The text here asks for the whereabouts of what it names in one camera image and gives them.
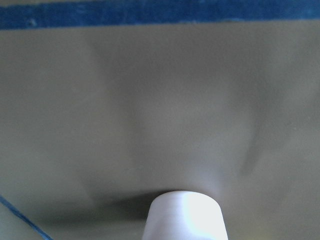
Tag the pink cup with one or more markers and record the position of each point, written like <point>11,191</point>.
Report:
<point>184,215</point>

